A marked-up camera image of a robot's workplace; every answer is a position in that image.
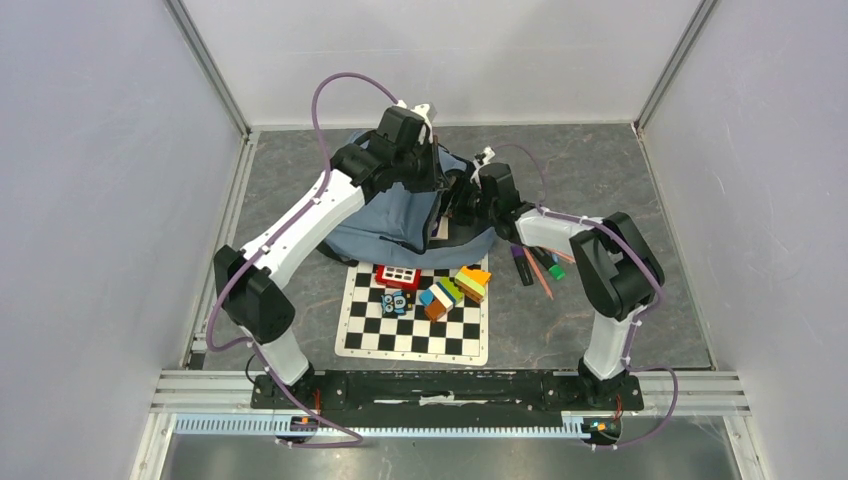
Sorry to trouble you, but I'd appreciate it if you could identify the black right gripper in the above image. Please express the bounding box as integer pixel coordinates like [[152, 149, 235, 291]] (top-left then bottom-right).
[[426, 174, 497, 227]]

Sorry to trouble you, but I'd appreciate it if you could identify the blue grey backpack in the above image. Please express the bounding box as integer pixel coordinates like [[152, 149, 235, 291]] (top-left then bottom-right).
[[316, 146, 497, 269]]

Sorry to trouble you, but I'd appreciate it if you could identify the colourful treehouse book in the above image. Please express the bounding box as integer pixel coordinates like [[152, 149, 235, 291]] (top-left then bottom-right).
[[430, 215, 450, 241]]

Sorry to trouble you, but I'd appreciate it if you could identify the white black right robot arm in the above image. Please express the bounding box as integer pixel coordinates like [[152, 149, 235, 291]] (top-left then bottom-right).
[[447, 162, 665, 408]]

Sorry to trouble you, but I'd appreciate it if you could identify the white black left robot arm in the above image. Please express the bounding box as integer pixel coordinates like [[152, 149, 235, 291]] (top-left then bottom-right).
[[210, 102, 446, 408]]

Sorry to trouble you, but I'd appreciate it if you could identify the purple highlighter marker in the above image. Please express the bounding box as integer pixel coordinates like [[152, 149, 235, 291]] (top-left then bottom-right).
[[510, 244, 534, 286]]

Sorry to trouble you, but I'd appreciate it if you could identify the multicolour toy brick stack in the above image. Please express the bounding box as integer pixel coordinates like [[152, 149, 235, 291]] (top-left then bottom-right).
[[416, 265, 492, 323]]

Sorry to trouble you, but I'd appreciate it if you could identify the orange yellow marker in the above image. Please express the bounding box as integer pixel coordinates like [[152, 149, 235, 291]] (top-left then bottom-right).
[[549, 249, 576, 264]]

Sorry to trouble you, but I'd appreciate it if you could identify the red toy block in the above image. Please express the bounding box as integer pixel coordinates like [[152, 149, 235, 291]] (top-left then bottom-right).
[[375, 265, 421, 290]]

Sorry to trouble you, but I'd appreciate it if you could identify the blue owl toy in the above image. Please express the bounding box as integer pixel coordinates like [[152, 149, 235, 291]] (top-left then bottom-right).
[[381, 290, 416, 316]]

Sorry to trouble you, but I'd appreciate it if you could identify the black white chess mat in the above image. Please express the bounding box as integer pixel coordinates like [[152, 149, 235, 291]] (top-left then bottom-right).
[[334, 263, 489, 367]]

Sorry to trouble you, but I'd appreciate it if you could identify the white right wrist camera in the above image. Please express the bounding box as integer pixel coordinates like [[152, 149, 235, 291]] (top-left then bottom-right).
[[471, 146, 496, 186]]

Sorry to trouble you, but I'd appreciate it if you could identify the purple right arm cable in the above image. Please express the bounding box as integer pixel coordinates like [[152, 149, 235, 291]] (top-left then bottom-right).
[[490, 143, 680, 452]]

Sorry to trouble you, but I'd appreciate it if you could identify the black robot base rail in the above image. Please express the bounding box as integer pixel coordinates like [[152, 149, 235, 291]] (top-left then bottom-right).
[[250, 369, 645, 448]]

